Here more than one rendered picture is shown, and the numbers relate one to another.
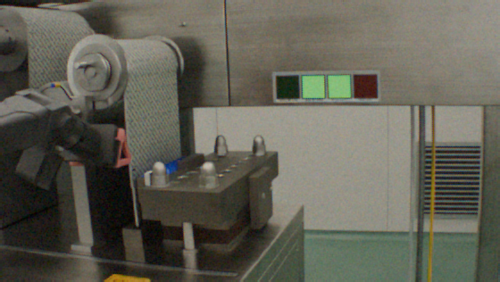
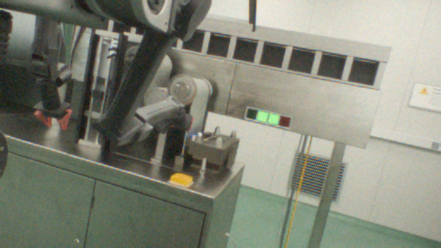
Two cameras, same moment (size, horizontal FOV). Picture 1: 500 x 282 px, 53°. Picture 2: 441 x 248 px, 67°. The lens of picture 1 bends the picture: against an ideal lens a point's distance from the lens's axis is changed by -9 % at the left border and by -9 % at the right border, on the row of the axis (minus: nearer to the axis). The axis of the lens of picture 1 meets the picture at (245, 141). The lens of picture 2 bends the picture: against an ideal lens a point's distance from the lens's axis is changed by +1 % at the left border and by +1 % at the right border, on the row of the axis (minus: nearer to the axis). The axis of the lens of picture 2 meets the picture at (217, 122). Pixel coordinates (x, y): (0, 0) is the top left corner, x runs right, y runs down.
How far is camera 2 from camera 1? 0.55 m
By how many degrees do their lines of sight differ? 5
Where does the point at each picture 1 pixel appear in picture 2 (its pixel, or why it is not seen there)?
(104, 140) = (187, 120)
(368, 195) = (263, 170)
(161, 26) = (203, 72)
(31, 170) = (162, 125)
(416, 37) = (313, 107)
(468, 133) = (326, 152)
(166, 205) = (199, 150)
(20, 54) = not seen: hidden behind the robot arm
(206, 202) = (216, 151)
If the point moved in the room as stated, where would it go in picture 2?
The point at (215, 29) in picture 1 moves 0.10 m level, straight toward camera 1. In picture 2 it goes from (227, 82) to (230, 82)
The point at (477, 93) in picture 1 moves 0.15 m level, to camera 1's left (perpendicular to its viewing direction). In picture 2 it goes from (333, 135) to (305, 130)
